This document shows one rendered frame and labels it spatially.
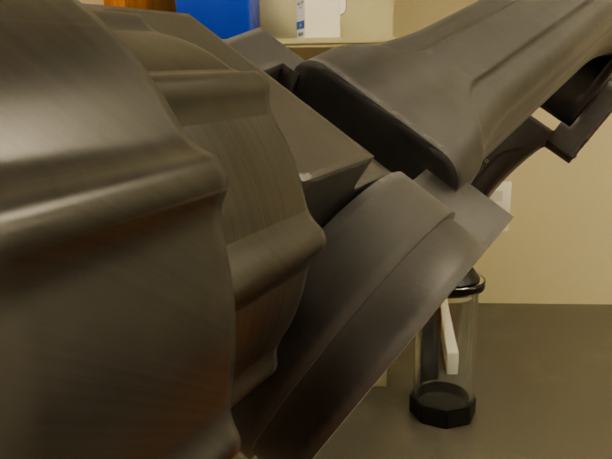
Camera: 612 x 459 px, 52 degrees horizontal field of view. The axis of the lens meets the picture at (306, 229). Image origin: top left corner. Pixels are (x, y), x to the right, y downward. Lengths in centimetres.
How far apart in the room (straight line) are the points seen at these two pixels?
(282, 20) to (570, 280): 93
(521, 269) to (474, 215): 136
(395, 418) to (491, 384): 20
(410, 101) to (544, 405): 95
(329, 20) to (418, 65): 69
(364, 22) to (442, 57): 76
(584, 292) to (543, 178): 29
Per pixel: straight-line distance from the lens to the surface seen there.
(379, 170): 15
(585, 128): 50
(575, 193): 153
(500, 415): 107
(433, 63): 22
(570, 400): 115
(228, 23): 89
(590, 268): 159
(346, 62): 20
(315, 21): 90
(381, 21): 98
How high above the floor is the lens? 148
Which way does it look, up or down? 15 degrees down
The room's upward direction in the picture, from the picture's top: 1 degrees counter-clockwise
